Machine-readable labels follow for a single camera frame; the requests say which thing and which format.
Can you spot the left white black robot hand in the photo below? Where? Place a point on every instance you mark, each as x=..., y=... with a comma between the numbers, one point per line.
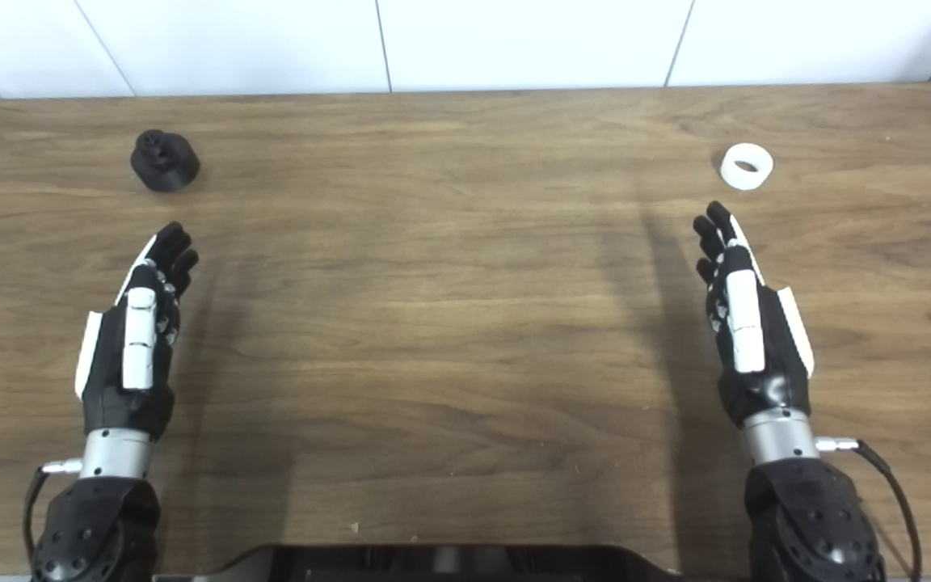
x=122, y=380

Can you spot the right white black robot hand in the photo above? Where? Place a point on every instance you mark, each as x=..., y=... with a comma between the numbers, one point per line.
x=773, y=372

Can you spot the round black part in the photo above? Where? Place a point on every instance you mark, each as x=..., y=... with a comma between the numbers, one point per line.
x=166, y=166

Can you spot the black robot torso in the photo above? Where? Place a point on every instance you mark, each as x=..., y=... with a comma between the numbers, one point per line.
x=433, y=566

